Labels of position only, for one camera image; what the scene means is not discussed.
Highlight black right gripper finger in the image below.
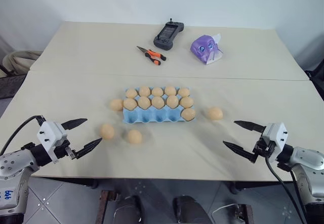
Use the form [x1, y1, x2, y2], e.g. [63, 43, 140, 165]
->
[222, 140, 256, 163]
[233, 120, 267, 134]

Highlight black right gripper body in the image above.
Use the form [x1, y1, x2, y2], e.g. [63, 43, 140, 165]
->
[249, 132, 276, 164]

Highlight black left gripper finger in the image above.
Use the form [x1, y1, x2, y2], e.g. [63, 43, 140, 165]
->
[61, 118, 88, 131]
[74, 137, 103, 159]

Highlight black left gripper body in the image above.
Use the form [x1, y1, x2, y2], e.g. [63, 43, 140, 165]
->
[54, 132, 77, 161]

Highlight blue egg tray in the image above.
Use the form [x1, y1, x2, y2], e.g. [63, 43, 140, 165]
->
[122, 88, 197, 124]

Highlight rusty brown metal bar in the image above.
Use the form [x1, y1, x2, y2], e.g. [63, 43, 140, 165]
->
[97, 189, 112, 224]

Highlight dark rounded shape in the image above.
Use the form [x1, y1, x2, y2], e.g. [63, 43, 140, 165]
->
[173, 195, 212, 224]
[113, 195, 145, 224]

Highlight dark chair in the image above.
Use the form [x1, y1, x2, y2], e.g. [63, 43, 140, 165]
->
[304, 58, 324, 101]

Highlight beige fabric bag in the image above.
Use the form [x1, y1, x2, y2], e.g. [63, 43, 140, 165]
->
[2, 50, 42, 77]

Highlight purple tissue pack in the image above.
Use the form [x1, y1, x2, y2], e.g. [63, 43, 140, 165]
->
[190, 33, 224, 66]

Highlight dark grey remote controller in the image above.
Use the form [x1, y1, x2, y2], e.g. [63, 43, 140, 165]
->
[153, 18, 185, 51]

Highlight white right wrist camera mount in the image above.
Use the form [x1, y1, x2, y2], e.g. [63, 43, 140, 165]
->
[261, 122, 289, 163]

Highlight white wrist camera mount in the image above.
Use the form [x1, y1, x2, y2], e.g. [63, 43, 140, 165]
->
[261, 122, 289, 163]
[36, 121, 68, 164]

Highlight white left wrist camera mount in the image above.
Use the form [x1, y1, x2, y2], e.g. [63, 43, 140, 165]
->
[36, 121, 68, 164]

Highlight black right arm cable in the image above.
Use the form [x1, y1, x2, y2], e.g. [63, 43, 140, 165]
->
[264, 155, 311, 224]

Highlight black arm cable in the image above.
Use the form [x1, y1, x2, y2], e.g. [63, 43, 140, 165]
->
[0, 115, 48, 155]
[264, 155, 311, 224]

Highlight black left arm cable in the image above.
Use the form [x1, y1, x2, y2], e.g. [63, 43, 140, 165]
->
[0, 115, 48, 155]

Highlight white floor cable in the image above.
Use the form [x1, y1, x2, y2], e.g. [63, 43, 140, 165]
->
[211, 203, 237, 216]

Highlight orange black handled pliers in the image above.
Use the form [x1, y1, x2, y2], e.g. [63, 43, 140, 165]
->
[136, 46, 167, 67]

